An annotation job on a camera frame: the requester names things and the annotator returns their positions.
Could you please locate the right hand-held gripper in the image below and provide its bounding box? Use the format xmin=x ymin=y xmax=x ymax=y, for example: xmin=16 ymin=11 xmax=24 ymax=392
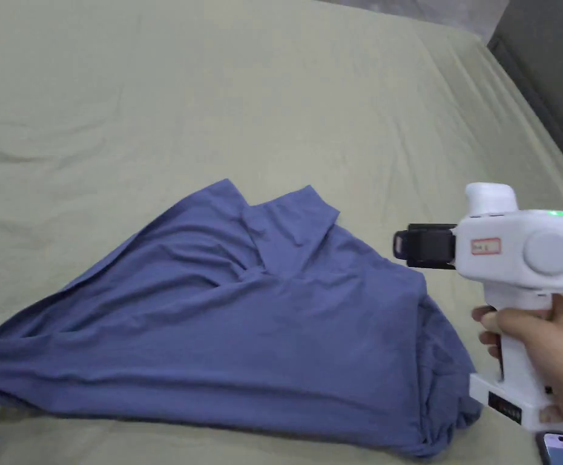
xmin=392 ymin=182 xmax=563 ymax=434

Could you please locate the dark blue shirt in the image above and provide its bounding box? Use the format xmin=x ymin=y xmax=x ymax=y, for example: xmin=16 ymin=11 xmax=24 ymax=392
xmin=0 ymin=179 xmax=484 ymax=460

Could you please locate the person's right hand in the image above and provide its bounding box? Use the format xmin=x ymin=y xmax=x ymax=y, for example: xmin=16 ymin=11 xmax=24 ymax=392
xmin=472 ymin=292 xmax=563 ymax=439

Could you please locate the grey padded headboard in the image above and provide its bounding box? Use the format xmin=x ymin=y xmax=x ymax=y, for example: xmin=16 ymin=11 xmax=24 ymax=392
xmin=486 ymin=0 xmax=563 ymax=197

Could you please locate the bed with pale green sheet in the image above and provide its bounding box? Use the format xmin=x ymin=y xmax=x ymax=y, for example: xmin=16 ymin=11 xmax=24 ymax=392
xmin=0 ymin=0 xmax=563 ymax=465

